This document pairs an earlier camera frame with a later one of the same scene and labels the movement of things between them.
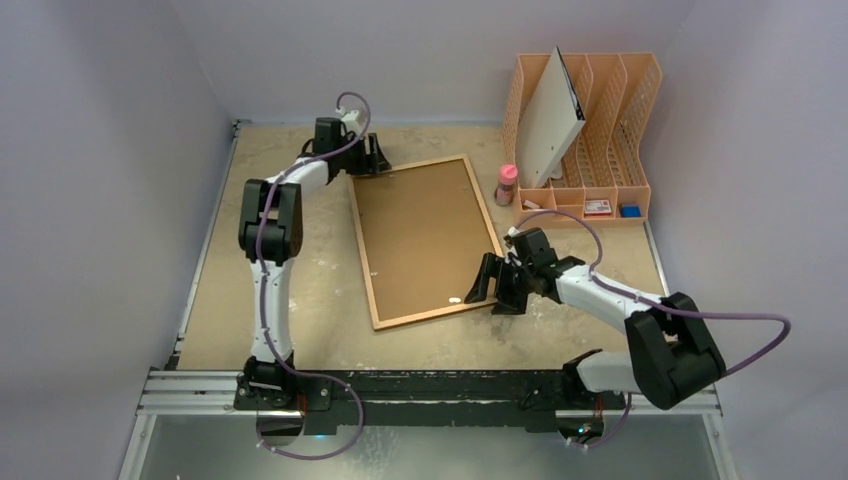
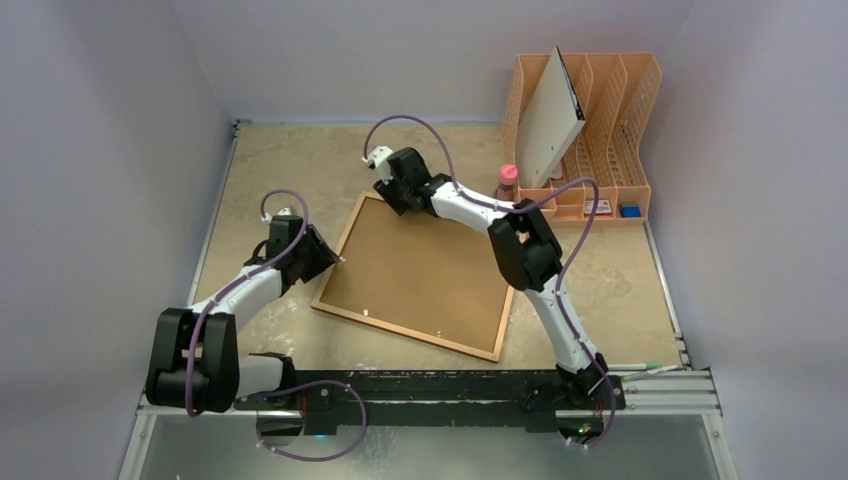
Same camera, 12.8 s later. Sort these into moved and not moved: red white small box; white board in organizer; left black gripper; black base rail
Moved: left black gripper
Not moved: red white small box; black base rail; white board in organizer
